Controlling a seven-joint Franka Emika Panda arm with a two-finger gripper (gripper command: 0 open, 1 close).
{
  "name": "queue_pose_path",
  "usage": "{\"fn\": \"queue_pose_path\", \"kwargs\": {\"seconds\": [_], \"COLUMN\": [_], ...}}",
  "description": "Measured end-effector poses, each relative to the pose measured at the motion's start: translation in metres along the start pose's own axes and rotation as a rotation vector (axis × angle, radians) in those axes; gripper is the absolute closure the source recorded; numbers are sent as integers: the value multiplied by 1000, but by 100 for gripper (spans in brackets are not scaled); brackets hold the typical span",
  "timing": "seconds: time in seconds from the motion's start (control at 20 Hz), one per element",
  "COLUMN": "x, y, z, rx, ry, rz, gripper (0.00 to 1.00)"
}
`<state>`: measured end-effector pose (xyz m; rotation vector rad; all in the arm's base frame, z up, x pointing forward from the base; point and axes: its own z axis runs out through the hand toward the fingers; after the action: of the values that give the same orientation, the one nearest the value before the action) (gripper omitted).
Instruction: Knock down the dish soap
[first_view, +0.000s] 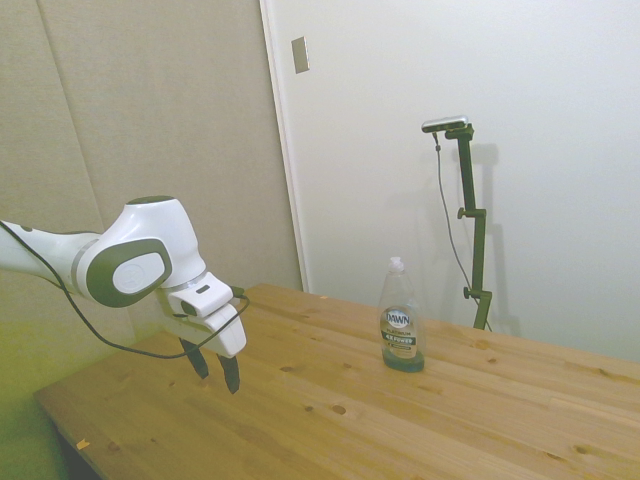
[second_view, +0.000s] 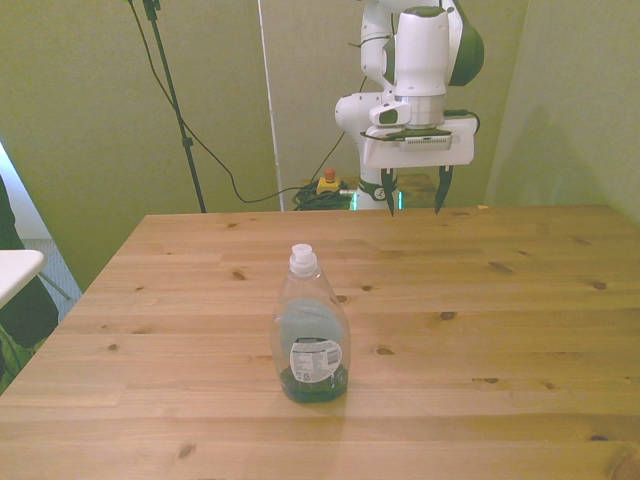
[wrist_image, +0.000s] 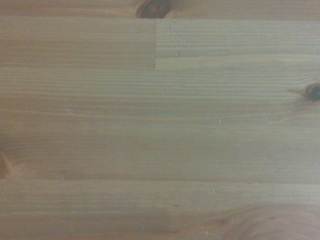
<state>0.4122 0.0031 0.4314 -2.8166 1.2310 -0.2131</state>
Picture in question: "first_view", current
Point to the silver exterior camera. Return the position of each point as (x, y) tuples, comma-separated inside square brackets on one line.
[(445, 123)]

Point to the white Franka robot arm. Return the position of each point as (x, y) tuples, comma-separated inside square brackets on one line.
[(145, 235)]

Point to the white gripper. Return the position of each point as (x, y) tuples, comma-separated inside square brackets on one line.
[(226, 332)]

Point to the dark camera stand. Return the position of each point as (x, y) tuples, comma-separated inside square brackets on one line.
[(475, 225)]

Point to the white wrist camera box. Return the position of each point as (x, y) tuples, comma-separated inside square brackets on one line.
[(200, 295)]

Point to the grey wall switch plate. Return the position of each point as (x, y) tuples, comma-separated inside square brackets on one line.
[(300, 55)]

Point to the clear Dawn dish soap bottle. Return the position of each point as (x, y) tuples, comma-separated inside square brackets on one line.
[(401, 325)]

